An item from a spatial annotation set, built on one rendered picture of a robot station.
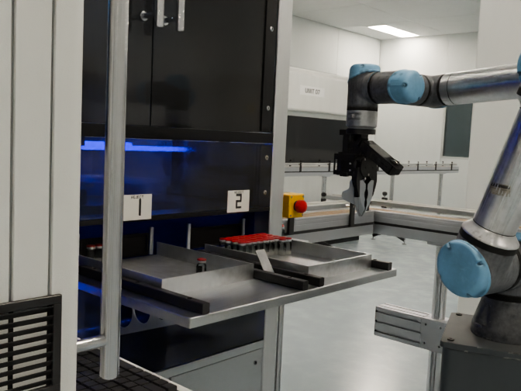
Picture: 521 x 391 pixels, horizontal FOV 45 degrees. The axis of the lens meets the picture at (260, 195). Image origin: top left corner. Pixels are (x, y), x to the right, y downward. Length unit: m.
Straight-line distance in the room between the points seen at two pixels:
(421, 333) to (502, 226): 1.27
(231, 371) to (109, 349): 1.03
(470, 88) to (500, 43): 1.51
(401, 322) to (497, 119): 1.01
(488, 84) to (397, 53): 9.41
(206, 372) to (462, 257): 0.80
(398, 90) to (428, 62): 9.11
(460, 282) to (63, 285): 0.81
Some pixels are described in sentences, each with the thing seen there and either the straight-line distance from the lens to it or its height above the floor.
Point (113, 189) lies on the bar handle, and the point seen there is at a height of 1.12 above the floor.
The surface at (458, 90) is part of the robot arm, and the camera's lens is 1.50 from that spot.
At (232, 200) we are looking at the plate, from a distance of 1.70.
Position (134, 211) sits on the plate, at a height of 1.01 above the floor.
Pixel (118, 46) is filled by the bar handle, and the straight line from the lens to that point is 0.79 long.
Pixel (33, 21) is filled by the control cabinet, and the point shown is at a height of 1.30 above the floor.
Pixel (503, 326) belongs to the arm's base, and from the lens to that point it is 1.43.
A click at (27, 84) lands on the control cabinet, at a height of 1.24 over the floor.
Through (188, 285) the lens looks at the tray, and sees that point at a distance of 1.27.
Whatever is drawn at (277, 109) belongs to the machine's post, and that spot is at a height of 1.28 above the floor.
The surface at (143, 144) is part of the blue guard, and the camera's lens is 1.49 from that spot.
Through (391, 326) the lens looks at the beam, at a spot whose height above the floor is 0.48.
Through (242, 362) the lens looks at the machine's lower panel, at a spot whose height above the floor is 0.55.
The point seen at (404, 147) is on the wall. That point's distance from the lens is 10.62.
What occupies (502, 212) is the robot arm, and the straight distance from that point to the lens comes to 1.27.
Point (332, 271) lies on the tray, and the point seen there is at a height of 0.89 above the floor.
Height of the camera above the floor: 1.19
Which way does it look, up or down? 5 degrees down
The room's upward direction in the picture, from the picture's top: 3 degrees clockwise
